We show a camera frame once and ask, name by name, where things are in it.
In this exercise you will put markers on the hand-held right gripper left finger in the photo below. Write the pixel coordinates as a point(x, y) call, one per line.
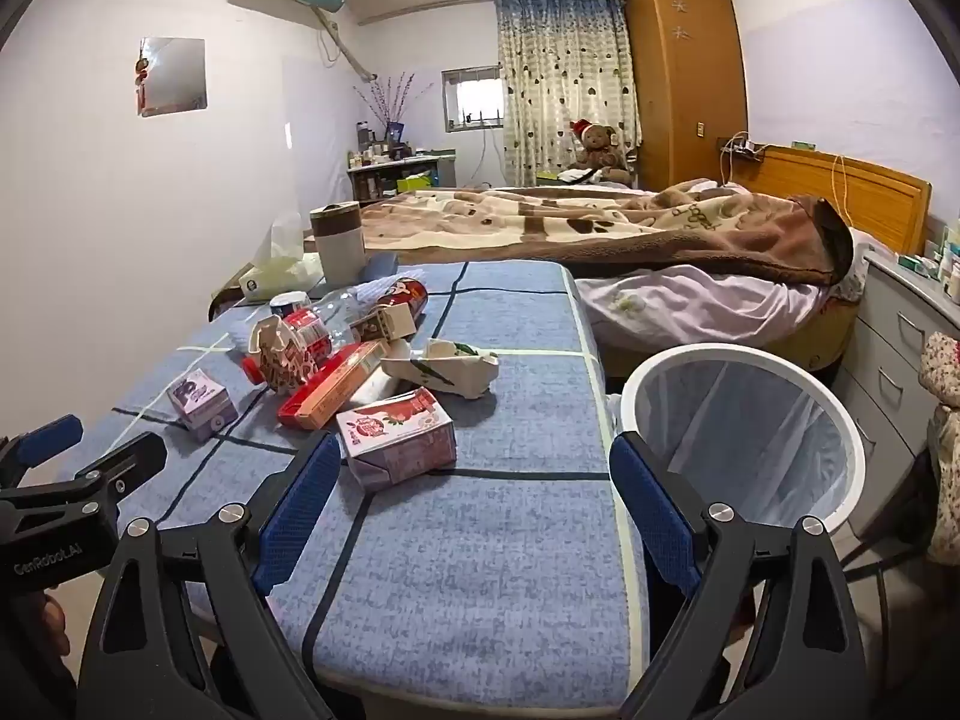
point(300, 517)

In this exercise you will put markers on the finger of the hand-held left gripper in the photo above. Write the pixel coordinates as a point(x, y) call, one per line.
point(131, 459)
point(49, 439)

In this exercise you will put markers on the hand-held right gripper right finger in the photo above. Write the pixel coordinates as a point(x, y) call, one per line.
point(652, 514)

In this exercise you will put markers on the small purple carton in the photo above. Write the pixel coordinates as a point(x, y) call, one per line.
point(199, 406)

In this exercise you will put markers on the pink juice carton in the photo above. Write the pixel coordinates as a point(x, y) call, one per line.
point(397, 435)

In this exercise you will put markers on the red pink medicine box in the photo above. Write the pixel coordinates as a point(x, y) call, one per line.
point(330, 388)

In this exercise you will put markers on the crushed brown patterned carton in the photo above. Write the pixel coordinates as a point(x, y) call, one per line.
point(279, 360)

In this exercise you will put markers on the white round trash bin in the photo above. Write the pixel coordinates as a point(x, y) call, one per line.
point(739, 354)

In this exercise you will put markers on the crushed white green carton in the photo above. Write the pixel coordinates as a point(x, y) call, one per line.
point(450, 376)

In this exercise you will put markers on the red drink can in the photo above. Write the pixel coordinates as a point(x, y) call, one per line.
point(405, 296)

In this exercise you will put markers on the person's left hand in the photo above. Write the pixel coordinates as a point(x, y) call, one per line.
point(56, 626)

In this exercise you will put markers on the blue plaid tablecloth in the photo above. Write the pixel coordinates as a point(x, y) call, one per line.
point(487, 555)

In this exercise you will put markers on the pale pink bed sheet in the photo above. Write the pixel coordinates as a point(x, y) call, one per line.
point(697, 307)

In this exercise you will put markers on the white tissue pack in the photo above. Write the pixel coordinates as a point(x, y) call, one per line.
point(281, 275)

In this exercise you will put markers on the dark blue case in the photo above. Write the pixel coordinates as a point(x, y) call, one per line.
point(382, 266)

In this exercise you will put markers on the black chair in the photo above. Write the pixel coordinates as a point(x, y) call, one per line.
point(916, 491)

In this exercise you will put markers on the beige tumbler brown lid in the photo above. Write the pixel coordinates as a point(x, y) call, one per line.
point(337, 247)

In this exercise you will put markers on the grey drawer nightstand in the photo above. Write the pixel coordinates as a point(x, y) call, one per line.
point(885, 360)

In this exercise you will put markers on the brown patterned blanket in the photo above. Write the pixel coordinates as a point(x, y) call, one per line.
point(562, 232)

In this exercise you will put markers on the beige floral jacket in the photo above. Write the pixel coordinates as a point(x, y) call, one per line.
point(946, 390)

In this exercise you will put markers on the green box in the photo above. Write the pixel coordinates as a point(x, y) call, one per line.
point(416, 182)

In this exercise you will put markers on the red hanging ornament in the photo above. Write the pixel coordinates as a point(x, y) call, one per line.
point(140, 86)

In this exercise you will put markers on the brown teddy bear red hat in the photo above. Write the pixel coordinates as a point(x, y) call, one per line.
point(596, 151)

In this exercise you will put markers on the white desk shelf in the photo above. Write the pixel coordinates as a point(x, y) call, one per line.
point(405, 163)

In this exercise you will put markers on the row of bottles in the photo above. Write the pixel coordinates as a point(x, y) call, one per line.
point(371, 154)

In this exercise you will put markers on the power strip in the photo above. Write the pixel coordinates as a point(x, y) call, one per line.
point(739, 147)

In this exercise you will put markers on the wooden bed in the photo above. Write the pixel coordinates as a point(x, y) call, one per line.
point(862, 195)

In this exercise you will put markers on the group of medicine boxes and bottles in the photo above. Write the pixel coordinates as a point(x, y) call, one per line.
point(945, 259)

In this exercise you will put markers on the vase with purple flower branches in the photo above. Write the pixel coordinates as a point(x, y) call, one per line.
point(395, 133)

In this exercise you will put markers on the wooden wardrobe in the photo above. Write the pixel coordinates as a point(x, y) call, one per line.
point(682, 90)

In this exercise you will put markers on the blue beige patterned curtain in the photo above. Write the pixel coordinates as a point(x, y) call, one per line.
point(562, 90)

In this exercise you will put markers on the small window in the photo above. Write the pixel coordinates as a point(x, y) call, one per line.
point(476, 97)

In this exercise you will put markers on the air conditioner pipe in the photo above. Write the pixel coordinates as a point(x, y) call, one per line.
point(341, 45)

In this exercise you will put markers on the shiny wall mirror sheet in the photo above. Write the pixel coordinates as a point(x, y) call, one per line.
point(174, 75)

